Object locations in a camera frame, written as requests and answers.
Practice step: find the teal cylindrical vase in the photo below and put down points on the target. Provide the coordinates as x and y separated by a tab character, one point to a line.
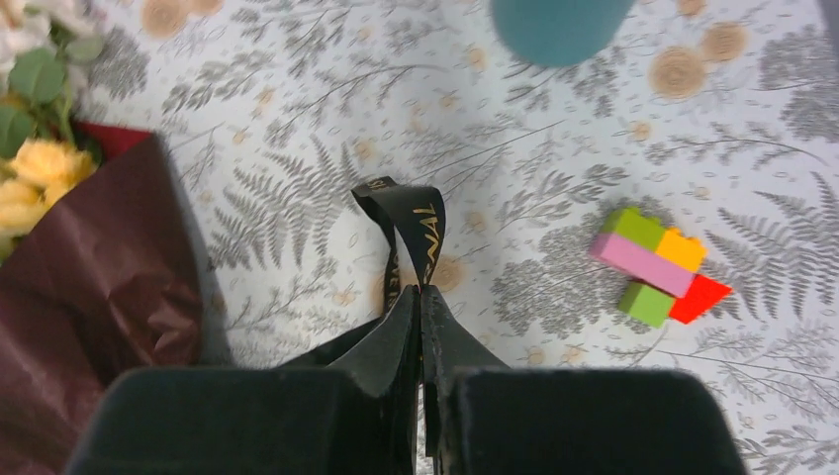
557	33

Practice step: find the floral patterned table mat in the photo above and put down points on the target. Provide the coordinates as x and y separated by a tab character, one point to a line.
719	118

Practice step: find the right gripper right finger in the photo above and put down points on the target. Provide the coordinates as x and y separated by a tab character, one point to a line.
467	398

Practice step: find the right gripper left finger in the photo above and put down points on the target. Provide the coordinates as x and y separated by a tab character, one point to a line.
384	370

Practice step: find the red and brown wrapping paper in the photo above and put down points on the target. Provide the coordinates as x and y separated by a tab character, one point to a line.
106	282

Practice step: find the colourful block stack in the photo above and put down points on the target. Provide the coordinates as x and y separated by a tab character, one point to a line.
663	265

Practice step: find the flower bouquet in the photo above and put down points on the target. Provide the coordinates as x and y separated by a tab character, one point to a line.
44	45

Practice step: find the black gold-lettered ribbon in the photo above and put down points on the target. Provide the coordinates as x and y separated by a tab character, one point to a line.
416	215

